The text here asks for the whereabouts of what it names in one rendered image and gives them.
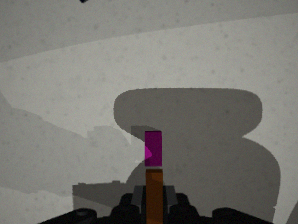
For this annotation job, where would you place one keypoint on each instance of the orange rod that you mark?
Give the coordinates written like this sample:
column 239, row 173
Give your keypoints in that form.
column 154, row 196

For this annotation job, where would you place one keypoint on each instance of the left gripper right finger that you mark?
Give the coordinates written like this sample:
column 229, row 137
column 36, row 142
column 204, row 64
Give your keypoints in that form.
column 181, row 212

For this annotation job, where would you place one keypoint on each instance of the magenta rod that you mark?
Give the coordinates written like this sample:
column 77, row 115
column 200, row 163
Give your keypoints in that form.
column 153, row 148

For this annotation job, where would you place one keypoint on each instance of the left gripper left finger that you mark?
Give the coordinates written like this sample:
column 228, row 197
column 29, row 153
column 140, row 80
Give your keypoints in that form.
column 131, row 210

